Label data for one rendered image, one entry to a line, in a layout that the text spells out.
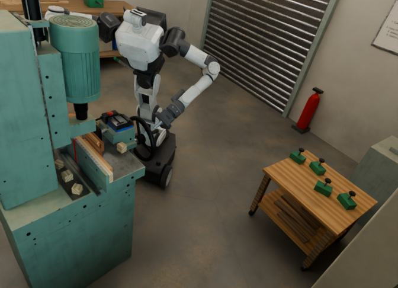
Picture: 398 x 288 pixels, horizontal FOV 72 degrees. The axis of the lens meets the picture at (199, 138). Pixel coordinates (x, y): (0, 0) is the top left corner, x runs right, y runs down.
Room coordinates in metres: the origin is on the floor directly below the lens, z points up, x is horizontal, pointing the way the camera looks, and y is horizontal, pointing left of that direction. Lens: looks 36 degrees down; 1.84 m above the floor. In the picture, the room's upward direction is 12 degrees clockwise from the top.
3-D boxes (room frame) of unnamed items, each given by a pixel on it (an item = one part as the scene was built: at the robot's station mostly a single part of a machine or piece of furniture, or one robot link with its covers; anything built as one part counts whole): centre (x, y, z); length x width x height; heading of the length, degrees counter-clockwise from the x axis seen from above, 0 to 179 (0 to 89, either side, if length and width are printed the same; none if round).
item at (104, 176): (1.00, 0.59, 0.93); 0.60 x 0.02 x 0.06; 52
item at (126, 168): (1.12, 0.50, 0.87); 0.61 x 0.30 x 0.06; 52
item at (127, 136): (1.18, 0.44, 0.91); 0.15 x 0.14 x 0.09; 52
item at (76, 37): (1.03, 0.56, 1.35); 0.18 x 0.18 x 0.31
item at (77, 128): (1.01, 0.57, 1.03); 0.14 x 0.07 x 0.09; 142
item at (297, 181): (1.58, -0.95, 0.32); 0.66 x 0.57 x 0.64; 43
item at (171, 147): (2.02, 0.44, 0.19); 0.64 x 0.52 x 0.33; 172
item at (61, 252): (0.93, 0.63, 0.36); 0.58 x 0.45 x 0.71; 142
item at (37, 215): (0.93, 0.63, 0.76); 0.57 x 0.45 x 0.09; 142
